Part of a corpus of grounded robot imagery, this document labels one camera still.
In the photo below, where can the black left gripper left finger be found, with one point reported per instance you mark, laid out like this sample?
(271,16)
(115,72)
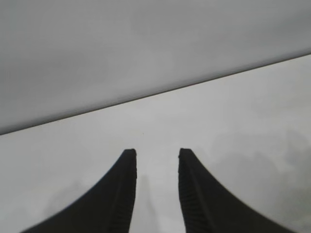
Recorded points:
(109,199)

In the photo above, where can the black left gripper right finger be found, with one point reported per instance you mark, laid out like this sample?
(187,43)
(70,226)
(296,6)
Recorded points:
(206,201)

